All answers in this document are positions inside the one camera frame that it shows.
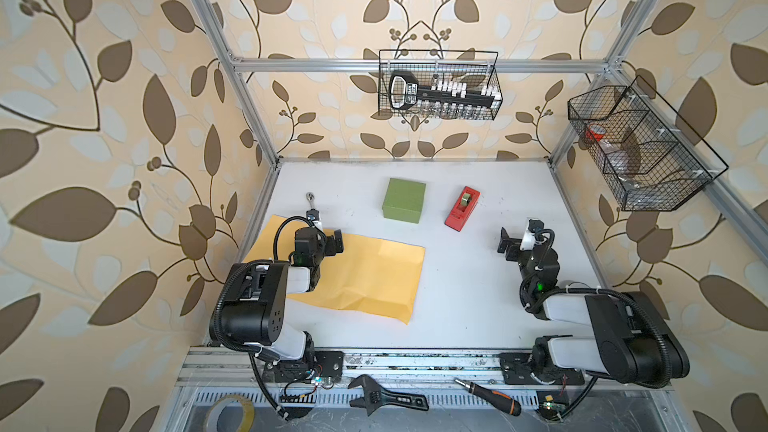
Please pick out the green gift box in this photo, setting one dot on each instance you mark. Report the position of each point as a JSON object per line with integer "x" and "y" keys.
{"x": 404, "y": 200}

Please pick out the black socket set holder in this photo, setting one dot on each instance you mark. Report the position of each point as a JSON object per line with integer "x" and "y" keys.
{"x": 405, "y": 91}

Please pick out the black adjustable wrench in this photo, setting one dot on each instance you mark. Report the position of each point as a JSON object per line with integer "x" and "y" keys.
{"x": 375, "y": 396}

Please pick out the black wire basket wall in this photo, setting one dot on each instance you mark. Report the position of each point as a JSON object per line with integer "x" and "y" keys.
{"x": 470, "y": 66}
{"x": 654, "y": 156}

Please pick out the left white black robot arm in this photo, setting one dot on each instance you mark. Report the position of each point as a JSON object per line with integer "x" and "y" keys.
{"x": 249, "y": 315}

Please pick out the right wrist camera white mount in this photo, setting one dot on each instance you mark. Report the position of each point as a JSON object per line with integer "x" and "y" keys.
{"x": 531, "y": 234}

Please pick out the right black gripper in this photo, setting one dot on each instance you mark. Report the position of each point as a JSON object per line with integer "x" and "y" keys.
{"x": 513, "y": 241}

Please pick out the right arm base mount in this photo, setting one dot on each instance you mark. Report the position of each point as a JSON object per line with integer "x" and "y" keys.
{"x": 536, "y": 367}

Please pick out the black wire basket back wall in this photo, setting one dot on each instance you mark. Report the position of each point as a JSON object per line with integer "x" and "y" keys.
{"x": 470, "y": 66}

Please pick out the black orange screwdriver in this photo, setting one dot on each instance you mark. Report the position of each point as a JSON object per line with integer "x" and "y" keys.
{"x": 500, "y": 401}

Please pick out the red tape dispenser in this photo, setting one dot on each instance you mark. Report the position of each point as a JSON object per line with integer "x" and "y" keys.
{"x": 462, "y": 209}

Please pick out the yellow orange wrapping paper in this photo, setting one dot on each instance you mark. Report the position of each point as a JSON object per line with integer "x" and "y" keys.
{"x": 372, "y": 276}

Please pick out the red cap in basket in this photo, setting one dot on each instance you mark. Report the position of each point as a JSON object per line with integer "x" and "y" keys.
{"x": 594, "y": 133}

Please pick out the clear packing tape roll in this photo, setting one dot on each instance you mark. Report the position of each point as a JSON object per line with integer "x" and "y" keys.
{"x": 232, "y": 412}

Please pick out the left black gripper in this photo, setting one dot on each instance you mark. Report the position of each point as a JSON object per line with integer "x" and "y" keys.
{"x": 312, "y": 216}

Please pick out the aluminium front rail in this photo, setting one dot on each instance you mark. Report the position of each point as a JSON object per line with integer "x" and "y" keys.
{"x": 396, "y": 368}

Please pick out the black wire basket right wall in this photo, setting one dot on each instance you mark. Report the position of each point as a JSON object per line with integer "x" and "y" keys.
{"x": 654, "y": 156}

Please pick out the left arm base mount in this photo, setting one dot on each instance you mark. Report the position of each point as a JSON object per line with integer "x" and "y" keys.
{"x": 323, "y": 367}

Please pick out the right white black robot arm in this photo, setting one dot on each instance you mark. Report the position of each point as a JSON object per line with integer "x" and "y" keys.
{"x": 627, "y": 339}

